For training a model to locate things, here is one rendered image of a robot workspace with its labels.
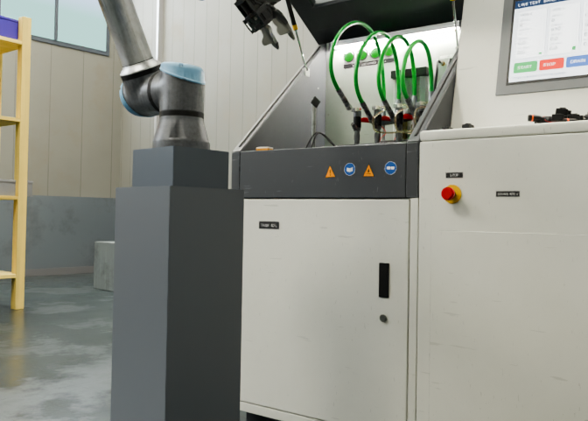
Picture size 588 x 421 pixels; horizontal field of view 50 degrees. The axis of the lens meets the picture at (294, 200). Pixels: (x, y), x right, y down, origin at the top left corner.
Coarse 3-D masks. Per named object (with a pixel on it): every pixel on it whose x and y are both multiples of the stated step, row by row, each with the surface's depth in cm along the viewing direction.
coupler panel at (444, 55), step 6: (438, 48) 234; (444, 48) 232; (450, 48) 231; (438, 54) 234; (444, 54) 232; (450, 54) 231; (444, 60) 232; (438, 66) 234; (444, 66) 232; (438, 72) 234; (438, 78) 233
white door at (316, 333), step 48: (288, 240) 205; (336, 240) 194; (384, 240) 185; (288, 288) 204; (336, 288) 194; (384, 288) 184; (288, 336) 204; (336, 336) 193; (384, 336) 184; (288, 384) 203; (336, 384) 193; (384, 384) 184
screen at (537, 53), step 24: (504, 0) 199; (528, 0) 194; (552, 0) 190; (576, 0) 186; (504, 24) 197; (528, 24) 192; (552, 24) 188; (576, 24) 184; (504, 48) 195; (528, 48) 190; (552, 48) 186; (576, 48) 182; (504, 72) 193; (528, 72) 188; (552, 72) 184; (576, 72) 180
